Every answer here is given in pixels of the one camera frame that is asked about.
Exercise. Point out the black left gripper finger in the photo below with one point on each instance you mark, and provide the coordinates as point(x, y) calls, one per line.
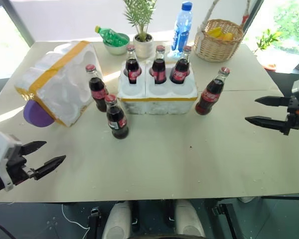
point(32, 147)
point(47, 166)

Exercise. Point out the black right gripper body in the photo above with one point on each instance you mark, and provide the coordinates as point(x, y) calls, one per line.
point(297, 117)

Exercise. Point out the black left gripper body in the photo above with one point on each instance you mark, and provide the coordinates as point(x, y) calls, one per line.
point(16, 166)

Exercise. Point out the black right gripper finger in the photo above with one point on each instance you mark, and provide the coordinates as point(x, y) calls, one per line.
point(269, 123)
point(274, 101)

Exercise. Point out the glass cola bottle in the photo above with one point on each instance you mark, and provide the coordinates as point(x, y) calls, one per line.
point(159, 69)
point(180, 71)
point(117, 122)
point(133, 68)
point(210, 95)
point(97, 90)

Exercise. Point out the tipped white foam crate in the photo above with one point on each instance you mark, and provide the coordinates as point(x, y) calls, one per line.
point(62, 82)

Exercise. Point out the white foam bottle crate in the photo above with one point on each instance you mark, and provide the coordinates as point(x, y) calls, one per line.
point(157, 105)

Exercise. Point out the small green shrub, red pot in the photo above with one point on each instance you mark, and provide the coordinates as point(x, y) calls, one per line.
point(267, 41)

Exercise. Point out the orange fruit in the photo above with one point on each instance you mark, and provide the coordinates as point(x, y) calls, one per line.
point(227, 36)

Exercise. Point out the white robot leg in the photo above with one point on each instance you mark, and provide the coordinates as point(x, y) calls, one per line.
point(117, 219)
point(189, 219)

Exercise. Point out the yellow banana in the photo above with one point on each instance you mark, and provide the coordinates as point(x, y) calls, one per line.
point(214, 32)

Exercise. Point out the blue plastic water bottle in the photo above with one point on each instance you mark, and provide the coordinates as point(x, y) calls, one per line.
point(180, 32)

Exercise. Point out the white and green bowl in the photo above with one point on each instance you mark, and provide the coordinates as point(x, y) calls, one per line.
point(115, 48)

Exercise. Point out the green plastic soda bottle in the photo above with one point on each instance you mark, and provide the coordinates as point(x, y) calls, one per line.
point(112, 36)

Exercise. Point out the white plant pot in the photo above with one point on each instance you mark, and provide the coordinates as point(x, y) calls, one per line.
point(142, 48)

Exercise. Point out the green potted plant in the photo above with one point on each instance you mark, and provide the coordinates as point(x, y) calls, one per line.
point(139, 15)

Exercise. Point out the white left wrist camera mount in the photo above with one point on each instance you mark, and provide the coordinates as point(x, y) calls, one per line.
point(1, 149)

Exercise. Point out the black table leg bracket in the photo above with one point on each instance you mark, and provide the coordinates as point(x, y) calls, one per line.
point(94, 221)
point(226, 219)

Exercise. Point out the dark window frame post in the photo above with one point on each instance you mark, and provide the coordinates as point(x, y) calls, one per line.
point(254, 17)
point(18, 22)

